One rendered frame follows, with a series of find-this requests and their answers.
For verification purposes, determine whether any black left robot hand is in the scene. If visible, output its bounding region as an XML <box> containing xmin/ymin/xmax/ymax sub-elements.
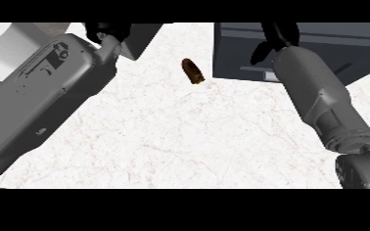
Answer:
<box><xmin>82</xmin><ymin>23</ymin><xmax>133</xmax><ymax>45</ymax></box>

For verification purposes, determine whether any dark grey angular panel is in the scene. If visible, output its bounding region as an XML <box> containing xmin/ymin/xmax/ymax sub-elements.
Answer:
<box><xmin>116</xmin><ymin>23</ymin><xmax>165</xmax><ymax>62</ymax></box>

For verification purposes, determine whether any pale grey drawer handle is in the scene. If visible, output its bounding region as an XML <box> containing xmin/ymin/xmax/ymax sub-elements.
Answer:
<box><xmin>239</xmin><ymin>65</ymin><xmax>283</xmax><ymax>83</ymax></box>

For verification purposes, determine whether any dark grey open drawer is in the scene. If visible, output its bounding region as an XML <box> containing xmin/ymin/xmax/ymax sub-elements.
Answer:
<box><xmin>212</xmin><ymin>23</ymin><xmax>370</xmax><ymax>86</ymax></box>

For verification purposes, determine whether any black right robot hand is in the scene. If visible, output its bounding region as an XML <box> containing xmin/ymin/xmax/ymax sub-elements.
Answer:
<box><xmin>249</xmin><ymin>23</ymin><xmax>302</xmax><ymax>67</ymax></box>

